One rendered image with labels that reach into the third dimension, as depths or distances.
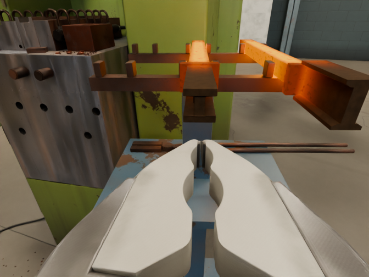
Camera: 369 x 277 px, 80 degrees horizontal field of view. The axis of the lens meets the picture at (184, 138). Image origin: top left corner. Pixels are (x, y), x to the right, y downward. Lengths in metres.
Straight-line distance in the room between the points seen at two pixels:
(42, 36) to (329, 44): 6.29
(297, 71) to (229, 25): 0.89
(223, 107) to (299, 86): 0.97
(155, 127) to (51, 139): 0.35
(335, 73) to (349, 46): 6.51
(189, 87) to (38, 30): 0.64
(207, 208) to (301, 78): 0.28
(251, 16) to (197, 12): 5.10
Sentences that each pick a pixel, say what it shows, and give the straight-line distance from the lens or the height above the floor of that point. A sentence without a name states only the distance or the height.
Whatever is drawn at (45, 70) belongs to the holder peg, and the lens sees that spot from 0.70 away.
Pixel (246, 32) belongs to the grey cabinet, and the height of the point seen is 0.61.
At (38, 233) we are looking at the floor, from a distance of 1.49.
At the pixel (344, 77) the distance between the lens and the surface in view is 0.22.
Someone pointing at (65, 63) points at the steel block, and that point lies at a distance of 0.68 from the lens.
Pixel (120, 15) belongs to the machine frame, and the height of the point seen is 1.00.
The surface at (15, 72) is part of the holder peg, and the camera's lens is 0.74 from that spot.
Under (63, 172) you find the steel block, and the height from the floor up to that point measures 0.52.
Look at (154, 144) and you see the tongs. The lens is 0.62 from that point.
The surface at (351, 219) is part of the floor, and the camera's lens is 1.60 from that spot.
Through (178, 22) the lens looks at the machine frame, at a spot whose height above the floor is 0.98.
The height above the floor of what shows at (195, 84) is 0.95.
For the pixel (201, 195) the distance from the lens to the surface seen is 0.47.
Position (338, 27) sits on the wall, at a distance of 6.63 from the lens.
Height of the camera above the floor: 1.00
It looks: 29 degrees down
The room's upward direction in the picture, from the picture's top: 1 degrees counter-clockwise
